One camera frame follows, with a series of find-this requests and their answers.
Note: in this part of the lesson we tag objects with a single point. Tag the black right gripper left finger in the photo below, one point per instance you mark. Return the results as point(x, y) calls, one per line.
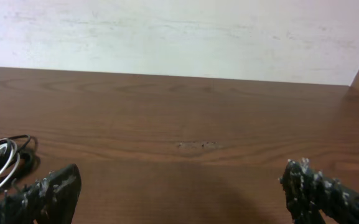
point(51, 200)

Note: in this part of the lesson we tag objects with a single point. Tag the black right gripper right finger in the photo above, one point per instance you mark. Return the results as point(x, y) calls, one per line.
point(310, 194)

